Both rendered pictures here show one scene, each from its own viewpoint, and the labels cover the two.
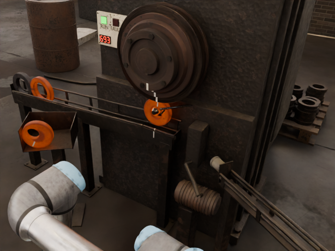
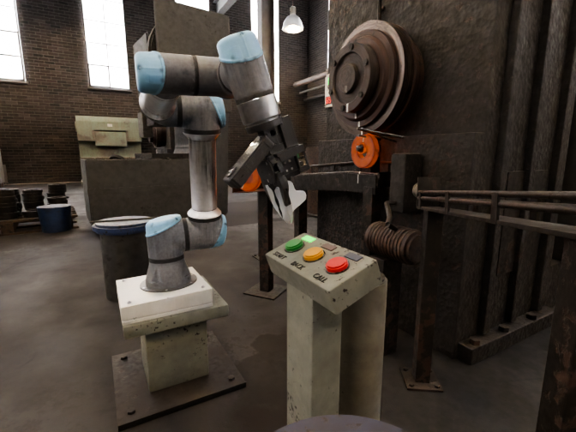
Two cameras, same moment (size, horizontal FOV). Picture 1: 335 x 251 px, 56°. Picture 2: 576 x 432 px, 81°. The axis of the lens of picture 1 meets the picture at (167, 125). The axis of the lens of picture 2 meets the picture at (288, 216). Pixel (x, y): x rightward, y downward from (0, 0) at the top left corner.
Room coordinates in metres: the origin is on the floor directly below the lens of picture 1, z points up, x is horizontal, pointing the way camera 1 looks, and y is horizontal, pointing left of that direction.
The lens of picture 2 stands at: (-0.06, -0.50, 0.80)
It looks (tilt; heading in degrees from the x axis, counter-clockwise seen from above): 10 degrees down; 32
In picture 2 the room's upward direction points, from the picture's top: straight up
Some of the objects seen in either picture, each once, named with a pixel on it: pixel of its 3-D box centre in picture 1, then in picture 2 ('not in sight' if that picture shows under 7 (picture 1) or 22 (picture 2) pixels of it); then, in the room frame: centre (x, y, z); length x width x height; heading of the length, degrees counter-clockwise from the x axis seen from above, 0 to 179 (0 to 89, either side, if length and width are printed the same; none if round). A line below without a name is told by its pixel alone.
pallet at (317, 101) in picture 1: (267, 93); not in sight; (3.12, -1.05, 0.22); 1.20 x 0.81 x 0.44; 60
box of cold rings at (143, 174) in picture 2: not in sight; (141, 191); (2.17, 2.80, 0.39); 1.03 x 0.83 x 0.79; 156
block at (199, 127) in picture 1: (197, 144); (405, 183); (1.38, -0.16, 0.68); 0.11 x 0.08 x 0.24; 152
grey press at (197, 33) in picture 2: not in sight; (172, 117); (2.73, 2.90, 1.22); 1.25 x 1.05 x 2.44; 160
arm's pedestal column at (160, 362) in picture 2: not in sight; (172, 340); (0.67, 0.46, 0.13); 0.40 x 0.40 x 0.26; 62
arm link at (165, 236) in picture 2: not in sight; (166, 235); (0.67, 0.46, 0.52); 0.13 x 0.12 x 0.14; 146
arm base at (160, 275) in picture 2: not in sight; (167, 268); (0.67, 0.46, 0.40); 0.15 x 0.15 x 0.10
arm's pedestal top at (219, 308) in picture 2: not in sight; (170, 302); (0.67, 0.46, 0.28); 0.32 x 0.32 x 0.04; 62
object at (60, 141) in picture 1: (57, 172); (262, 231); (1.47, 0.64, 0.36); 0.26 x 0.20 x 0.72; 97
